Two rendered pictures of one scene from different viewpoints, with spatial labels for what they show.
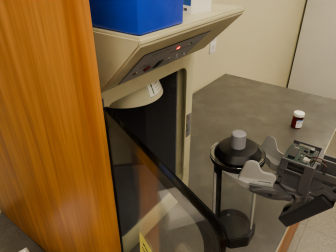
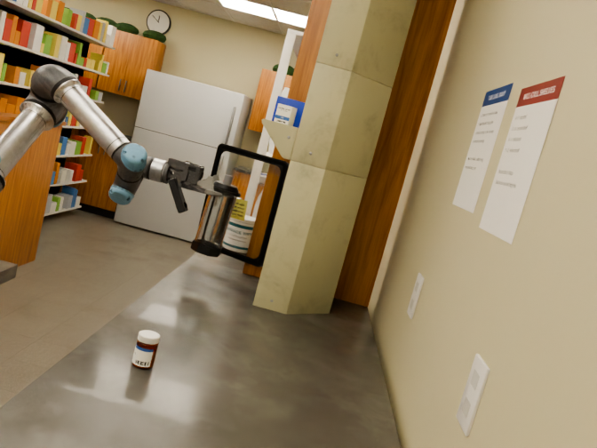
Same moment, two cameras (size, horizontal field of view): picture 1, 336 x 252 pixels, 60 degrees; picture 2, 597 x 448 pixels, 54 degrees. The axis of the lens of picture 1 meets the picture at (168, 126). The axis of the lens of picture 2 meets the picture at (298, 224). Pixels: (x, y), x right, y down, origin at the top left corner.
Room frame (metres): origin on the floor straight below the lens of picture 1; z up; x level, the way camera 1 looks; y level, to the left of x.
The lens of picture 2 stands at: (2.20, -1.06, 1.48)
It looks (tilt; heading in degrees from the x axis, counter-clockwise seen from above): 8 degrees down; 144
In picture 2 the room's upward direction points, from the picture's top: 15 degrees clockwise
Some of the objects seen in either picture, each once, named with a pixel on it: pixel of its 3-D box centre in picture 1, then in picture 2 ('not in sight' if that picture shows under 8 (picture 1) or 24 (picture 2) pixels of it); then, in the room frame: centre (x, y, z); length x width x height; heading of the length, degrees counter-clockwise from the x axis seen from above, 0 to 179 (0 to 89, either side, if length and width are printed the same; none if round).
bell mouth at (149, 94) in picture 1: (125, 81); not in sight; (0.64, 0.10, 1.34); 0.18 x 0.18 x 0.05
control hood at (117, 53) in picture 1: (175, 44); (280, 140); (0.53, -0.01, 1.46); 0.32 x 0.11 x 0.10; 143
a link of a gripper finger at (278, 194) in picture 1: (274, 187); not in sight; (0.39, -0.19, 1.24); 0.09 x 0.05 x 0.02; 77
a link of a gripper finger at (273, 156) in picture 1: (267, 148); (209, 185); (0.48, -0.20, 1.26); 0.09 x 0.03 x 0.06; 29
